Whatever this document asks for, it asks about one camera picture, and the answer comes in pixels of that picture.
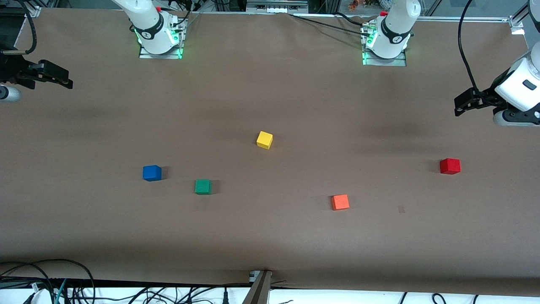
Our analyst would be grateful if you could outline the red cube block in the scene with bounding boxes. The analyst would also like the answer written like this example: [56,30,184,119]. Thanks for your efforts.
[440,158,461,175]

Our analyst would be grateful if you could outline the dark metal beam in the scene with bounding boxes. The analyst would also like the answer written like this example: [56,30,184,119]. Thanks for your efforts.
[242,271,273,304]

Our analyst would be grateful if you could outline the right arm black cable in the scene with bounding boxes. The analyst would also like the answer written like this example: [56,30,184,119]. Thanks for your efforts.
[15,0,38,56]

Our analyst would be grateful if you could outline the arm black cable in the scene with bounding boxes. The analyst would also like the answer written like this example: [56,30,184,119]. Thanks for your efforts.
[458,0,482,94]
[15,0,38,56]

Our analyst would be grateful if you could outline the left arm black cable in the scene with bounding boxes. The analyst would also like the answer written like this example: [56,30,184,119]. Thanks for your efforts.
[458,0,482,94]

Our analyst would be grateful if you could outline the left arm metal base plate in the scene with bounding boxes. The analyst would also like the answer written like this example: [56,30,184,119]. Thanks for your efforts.
[362,23,408,67]

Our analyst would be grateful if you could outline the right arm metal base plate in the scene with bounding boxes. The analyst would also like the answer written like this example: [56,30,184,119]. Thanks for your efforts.
[138,19,185,60]

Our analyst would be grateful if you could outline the curved black base cable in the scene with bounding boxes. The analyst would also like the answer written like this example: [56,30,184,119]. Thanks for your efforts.
[333,12,368,27]

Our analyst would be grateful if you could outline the thin black base cable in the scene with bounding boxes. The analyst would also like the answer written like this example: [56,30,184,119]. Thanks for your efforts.
[174,0,203,31]

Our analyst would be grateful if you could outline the long black base cable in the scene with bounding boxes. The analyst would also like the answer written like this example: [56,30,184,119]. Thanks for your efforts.
[290,14,373,37]

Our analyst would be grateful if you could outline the black looped cable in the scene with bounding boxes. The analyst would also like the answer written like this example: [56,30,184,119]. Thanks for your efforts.
[0,259,96,304]

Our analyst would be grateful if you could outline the teal cable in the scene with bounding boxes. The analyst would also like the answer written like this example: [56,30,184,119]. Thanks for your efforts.
[53,279,68,304]

